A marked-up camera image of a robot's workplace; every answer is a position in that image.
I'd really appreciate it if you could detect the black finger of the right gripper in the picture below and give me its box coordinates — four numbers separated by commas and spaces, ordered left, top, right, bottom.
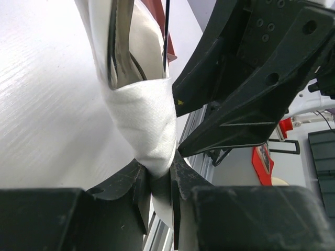
178, 78, 308, 157
173, 35, 256, 117

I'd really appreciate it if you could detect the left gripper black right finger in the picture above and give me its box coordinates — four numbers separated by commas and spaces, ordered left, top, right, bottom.
169, 150, 334, 251

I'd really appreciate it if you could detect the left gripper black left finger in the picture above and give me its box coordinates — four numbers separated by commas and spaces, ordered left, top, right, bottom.
1, 161, 150, 250

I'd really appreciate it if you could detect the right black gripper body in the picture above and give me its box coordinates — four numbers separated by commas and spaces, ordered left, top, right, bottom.
201, 1, 334, 106

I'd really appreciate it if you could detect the white paper napkin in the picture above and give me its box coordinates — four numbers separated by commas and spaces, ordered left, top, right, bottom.
76, 1, 177, 225

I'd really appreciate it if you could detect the green handled spoon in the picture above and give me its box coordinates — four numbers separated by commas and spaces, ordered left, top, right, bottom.
107, 0, 140, 90

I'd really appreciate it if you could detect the dark handled steak knife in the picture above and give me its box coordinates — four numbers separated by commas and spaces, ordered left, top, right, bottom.
163, 0, 170, 77

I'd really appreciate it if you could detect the red plastic utensil tray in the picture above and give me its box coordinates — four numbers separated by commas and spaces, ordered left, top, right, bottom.
141, 0, 178, 65

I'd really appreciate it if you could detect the aluminium front rail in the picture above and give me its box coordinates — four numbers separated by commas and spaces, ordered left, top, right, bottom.
142, 104, 226, 251

